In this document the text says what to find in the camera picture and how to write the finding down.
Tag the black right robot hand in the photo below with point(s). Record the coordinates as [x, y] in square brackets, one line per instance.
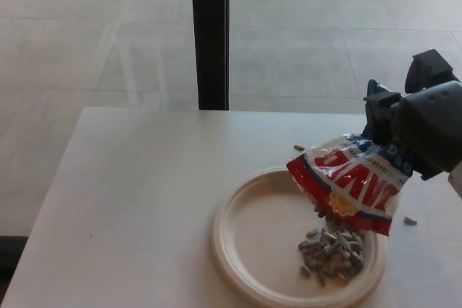
[429, 124]

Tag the red white blue seed bag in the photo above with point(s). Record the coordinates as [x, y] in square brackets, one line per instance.
[346, 178]

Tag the single loose sunflower seed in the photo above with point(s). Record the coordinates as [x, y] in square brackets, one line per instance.
[410, 220]
[298, 148]

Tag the pile of sunflower seeds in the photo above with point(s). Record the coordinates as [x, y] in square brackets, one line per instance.
[335, 250]

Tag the round cream paper plate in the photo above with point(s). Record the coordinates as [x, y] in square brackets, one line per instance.
[263, 243]

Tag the black vertical window frame post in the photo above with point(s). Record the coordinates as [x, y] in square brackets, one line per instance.
[211, 34]

